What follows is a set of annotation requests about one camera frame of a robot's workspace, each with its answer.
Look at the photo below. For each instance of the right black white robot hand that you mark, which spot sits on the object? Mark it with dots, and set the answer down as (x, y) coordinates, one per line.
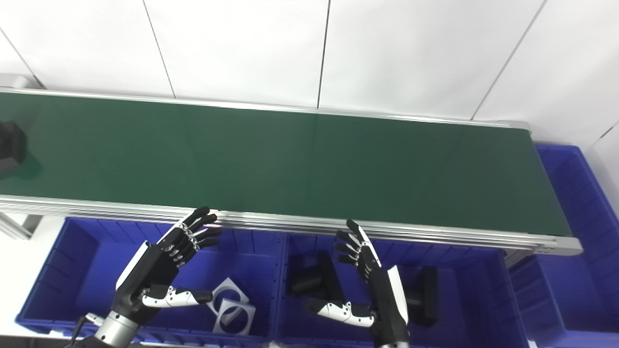
(387, 304)

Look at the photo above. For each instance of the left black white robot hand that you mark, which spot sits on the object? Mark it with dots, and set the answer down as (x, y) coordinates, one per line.
(154, 270)

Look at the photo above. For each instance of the black cylinder block part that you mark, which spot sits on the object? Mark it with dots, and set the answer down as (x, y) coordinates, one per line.
(309, 282)
(428, 295)
(9, 145)

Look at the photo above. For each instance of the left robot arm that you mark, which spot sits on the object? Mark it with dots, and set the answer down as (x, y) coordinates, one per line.
(116, 331)

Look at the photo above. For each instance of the blue plastic bin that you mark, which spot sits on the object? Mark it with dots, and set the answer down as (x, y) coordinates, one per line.
(72, 270)
(570, 290)
(469, 299)

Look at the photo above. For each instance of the aluminium conveyor leg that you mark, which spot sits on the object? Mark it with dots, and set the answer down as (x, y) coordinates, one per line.
(22, 225)

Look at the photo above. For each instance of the green conveyor belt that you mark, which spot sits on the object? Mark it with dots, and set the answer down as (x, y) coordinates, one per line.
(290, 159)

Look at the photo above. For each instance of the grey conveyor end cap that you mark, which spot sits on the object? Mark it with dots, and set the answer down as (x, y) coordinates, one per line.
(14, 80)

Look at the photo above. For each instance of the white square plate with hole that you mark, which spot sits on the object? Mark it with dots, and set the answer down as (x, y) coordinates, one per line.
(247, 324)
(236, 286)

